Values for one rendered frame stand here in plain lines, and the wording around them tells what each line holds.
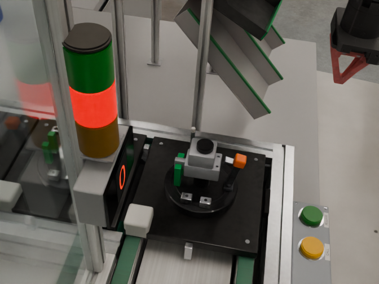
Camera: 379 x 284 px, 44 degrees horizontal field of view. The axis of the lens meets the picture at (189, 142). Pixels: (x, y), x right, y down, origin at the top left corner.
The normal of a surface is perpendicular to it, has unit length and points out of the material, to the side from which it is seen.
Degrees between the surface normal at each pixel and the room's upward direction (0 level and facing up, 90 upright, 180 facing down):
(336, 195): 0
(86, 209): 90
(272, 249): 0
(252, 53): 90
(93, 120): 90
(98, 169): 0
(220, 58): 90
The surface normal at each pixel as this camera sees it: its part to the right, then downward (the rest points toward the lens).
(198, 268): 0.06, -0.69
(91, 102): 0.12, 0.72
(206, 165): -0.16, 0.70
